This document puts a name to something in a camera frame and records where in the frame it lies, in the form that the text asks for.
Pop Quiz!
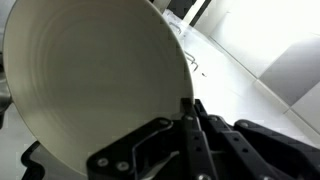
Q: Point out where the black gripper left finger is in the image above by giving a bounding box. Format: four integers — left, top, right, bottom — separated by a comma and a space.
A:
86, 98, 218, 180

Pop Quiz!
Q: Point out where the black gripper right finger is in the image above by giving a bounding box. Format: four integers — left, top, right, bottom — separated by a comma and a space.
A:
194, 99, 320, 180

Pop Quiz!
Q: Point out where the white round plate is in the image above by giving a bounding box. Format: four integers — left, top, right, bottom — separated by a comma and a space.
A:
2, 0, 195, 177

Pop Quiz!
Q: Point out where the metal cabinet handle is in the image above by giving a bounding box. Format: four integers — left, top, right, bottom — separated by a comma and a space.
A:
167, 20, 183, 35
184, 50, 200, 73

